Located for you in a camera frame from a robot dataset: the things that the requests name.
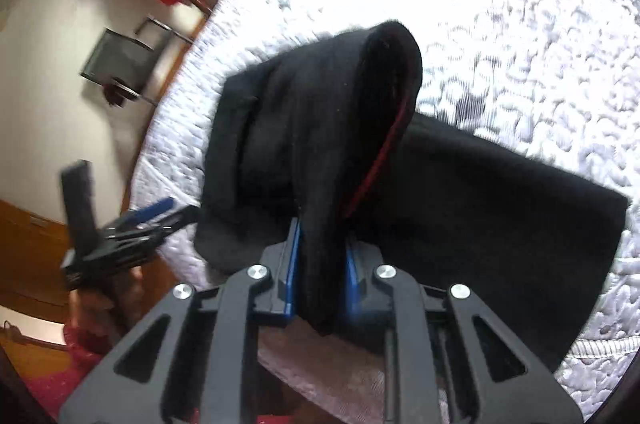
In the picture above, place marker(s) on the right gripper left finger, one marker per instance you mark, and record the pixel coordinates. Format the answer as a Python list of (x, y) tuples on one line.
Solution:
[(194, 355)]

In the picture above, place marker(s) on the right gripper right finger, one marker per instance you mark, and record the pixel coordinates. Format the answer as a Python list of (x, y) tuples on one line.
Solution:
[(448, 357)]

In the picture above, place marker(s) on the black pants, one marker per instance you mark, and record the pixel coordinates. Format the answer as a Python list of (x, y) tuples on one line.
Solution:
[(328, 134)]

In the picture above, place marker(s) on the red sleeve left forearm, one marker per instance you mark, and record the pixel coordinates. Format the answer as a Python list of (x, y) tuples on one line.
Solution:
[(86, 346)]

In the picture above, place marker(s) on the person left hand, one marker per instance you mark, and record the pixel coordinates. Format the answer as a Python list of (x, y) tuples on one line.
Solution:
[(109, 315)]

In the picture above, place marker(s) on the black mesh chair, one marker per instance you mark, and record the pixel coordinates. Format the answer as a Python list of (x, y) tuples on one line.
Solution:
[(123, 66)]

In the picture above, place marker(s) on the grey quilted mattress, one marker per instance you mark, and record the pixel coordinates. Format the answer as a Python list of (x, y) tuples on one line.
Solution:
[(556, 81)]

